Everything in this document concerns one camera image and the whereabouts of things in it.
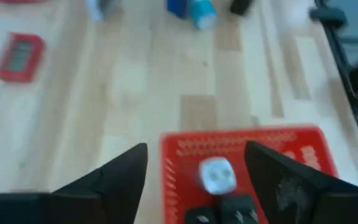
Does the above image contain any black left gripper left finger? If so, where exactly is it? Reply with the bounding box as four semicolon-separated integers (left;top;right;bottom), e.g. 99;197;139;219
52;142;149;224

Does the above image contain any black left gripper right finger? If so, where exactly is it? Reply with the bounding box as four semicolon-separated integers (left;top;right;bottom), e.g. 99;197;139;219
244;141;358;224

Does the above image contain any black wall charger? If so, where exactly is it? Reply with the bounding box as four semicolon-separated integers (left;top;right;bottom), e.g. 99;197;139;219
184;207;221;224
221;195;260;224

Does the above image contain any red digital clock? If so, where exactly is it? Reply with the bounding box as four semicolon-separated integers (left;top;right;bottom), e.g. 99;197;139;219
0;32;46;84

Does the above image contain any dark blue digital clock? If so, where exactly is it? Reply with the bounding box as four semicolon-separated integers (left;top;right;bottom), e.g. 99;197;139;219
165;0;192;19

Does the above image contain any red plastic basket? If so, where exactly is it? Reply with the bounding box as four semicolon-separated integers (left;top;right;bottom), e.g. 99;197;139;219
159;124;338;224

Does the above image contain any black frame clamp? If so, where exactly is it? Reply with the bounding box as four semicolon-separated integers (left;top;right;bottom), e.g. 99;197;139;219
309;6;348;29

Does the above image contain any teal white wall charger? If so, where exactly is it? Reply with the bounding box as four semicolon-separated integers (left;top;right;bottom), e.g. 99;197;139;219
190;0;218;31

